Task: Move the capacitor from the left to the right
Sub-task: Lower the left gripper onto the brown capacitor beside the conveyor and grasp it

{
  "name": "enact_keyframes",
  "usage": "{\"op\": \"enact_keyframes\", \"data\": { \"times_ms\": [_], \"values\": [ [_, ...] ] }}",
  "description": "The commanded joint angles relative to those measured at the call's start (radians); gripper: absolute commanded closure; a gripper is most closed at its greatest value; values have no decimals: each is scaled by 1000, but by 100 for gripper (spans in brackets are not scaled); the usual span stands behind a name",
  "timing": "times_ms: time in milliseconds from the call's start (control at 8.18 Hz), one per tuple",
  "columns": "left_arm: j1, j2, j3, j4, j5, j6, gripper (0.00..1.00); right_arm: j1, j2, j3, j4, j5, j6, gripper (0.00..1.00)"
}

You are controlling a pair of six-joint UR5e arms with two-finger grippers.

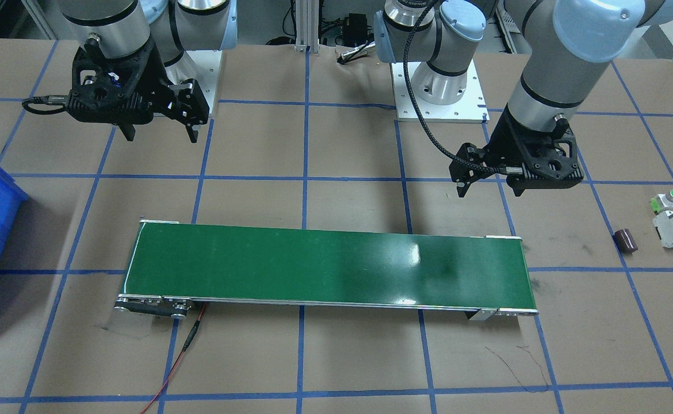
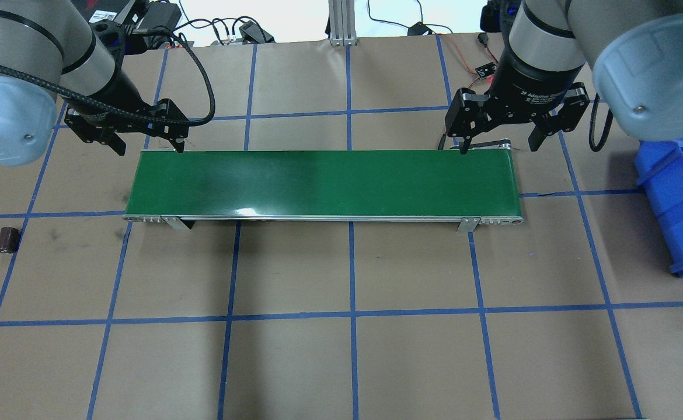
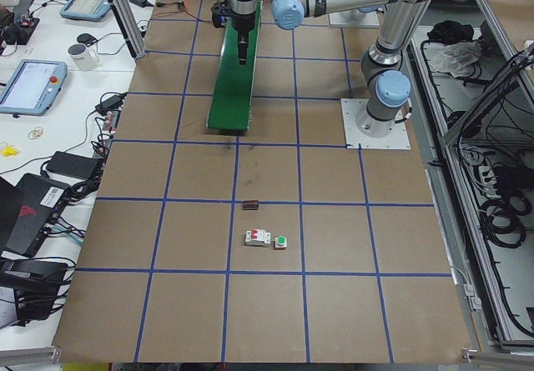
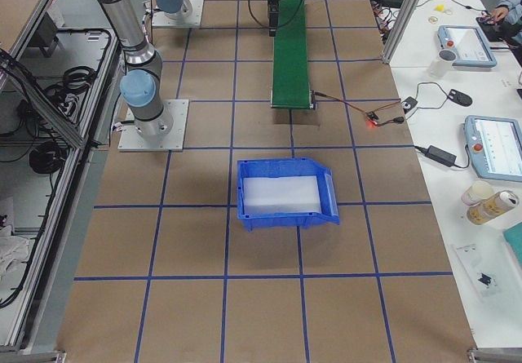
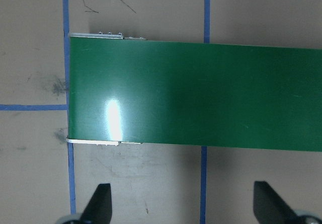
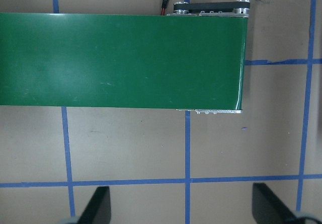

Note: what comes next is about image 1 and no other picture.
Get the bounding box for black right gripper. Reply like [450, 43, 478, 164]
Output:
[72, 35, 210, 144]

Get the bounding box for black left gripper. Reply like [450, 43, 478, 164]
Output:
[449, 108, 579, 198]

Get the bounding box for dark brown cylindrical capacitor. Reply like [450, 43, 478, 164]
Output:
[613, 228, 638, 255]

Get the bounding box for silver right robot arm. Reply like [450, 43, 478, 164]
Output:
[59, 1, 238, 143]

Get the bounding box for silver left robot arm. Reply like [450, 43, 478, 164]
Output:
[373, 1, 673, 197]

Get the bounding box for green conveyor belt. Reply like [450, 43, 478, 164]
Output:
[115, 220, 538, 320]

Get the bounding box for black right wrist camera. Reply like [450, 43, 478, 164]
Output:
[65, 92, 154, 125]

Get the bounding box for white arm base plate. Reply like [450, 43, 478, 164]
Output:
[166, 50, 224, 117]
[408, 59, 490, 123]

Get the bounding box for green push button switch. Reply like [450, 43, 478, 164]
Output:
[649, 189, 673, 215]

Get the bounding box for aluminium frame post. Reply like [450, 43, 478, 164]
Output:
[294, 0, 321, 54]

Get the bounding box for red conveyor power wire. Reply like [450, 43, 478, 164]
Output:
[140, 303, 208, 414]

